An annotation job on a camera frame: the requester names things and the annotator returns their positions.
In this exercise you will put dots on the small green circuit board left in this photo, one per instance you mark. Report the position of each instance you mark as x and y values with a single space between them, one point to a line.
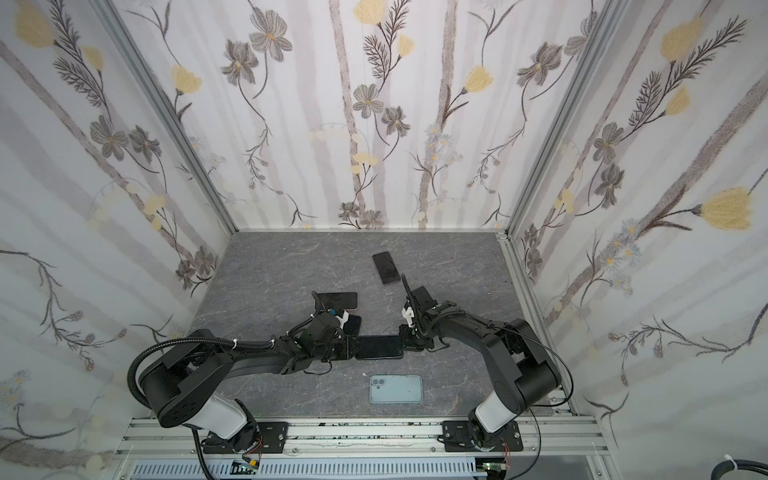
245 467

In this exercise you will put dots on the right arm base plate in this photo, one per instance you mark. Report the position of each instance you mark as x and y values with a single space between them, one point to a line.
469 436

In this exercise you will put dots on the white slotted cable duct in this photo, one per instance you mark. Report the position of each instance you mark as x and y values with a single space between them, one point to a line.
354 468

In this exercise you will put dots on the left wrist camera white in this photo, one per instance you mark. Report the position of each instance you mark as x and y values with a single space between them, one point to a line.
342 316

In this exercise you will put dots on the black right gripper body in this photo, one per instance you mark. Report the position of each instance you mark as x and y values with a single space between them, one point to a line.
409 338

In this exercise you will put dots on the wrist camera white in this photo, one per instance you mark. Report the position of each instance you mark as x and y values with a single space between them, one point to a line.
409 316
342 316

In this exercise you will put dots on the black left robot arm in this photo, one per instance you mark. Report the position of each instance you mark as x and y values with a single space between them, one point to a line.
177 379

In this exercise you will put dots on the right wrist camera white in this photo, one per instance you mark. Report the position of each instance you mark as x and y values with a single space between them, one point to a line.
409 316

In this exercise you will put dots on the small green circuit board right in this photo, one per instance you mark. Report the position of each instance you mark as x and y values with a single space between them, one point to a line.
491 469

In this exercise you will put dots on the aluminium frame rail front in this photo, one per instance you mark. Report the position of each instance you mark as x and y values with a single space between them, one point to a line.
303 438

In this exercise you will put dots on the light blue phone case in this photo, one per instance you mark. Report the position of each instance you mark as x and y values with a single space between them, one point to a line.
391 389

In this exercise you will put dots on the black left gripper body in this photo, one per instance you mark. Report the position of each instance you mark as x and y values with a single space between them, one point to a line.
340 350

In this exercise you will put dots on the small green circuit board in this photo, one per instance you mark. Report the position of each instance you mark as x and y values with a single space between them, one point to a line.
245 467
491 469

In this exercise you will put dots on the black phone picked up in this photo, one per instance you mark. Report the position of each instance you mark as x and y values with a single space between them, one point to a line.
336 301

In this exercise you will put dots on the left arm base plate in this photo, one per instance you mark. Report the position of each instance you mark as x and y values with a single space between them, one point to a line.
264 437

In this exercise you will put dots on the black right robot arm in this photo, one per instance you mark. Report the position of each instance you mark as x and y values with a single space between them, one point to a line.
521 369

